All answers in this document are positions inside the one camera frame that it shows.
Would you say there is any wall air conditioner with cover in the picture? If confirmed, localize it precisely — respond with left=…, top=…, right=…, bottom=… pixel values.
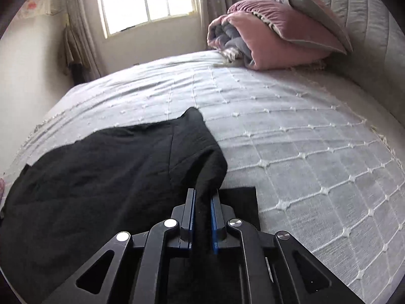
left=14, top=0, right=51, bottom=20

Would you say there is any grey satin pillow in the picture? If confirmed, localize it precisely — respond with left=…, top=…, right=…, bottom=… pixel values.
left=274, top=0, right=353, bottom=53

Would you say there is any grey quilted bedspread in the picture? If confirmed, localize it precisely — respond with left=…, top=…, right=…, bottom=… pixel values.
left=5, top=51, right=404, bottom=303

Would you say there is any long black quilted coat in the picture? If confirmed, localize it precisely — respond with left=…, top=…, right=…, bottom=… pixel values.
left=1, top=108, right=259, bottom=303

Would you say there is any hanging brown jacket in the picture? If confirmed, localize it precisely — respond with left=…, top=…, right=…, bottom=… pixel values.
left=63, top=25, right=88, bottom=85

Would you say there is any folded pink grey duvet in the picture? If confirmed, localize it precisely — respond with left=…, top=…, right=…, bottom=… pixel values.
left=207, top=12, right=330, bottom=71

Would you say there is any pink velvet pillow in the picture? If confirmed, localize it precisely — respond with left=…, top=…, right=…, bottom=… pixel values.
left=227, top=0, right=349, bottom=54

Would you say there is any pink floral pillow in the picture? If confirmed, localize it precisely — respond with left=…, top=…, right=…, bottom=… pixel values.
left=0, top=178, right=6, bottom=200

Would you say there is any left grey curtain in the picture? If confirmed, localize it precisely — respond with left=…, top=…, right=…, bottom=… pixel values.
left=65, top=0, right=103, bottom=82

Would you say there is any grey padded headboard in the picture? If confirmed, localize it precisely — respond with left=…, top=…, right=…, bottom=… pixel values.
left=321, top=0, right=404, bottom=124

